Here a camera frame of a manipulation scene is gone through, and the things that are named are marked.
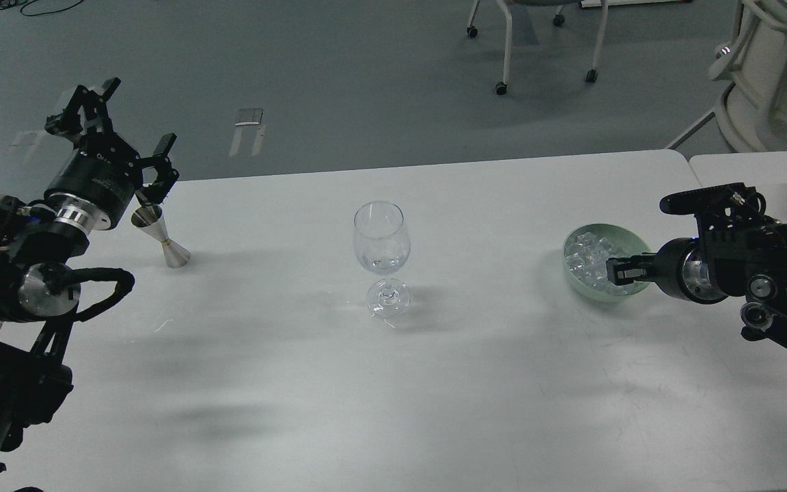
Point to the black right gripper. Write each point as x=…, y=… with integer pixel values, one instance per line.
x=678, y=269

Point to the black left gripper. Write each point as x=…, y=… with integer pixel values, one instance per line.
x=93, y=190

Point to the steel double jigger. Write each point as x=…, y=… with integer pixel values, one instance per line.
x=151, y=220

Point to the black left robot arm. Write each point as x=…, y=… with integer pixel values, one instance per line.
x=41, y=297

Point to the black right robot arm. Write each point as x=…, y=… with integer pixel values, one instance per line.
x=738, y=252

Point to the pile of ice cubes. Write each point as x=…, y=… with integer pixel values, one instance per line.
x=585, y=257

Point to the clear wine glass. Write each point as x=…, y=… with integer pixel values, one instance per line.
x=382, y=245

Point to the green bowl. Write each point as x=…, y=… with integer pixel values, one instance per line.
x=629, y=241

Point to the white rolling chair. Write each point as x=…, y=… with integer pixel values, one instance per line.
x=508, y=43

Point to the white office chair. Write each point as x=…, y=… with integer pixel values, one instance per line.
x=752, y=111

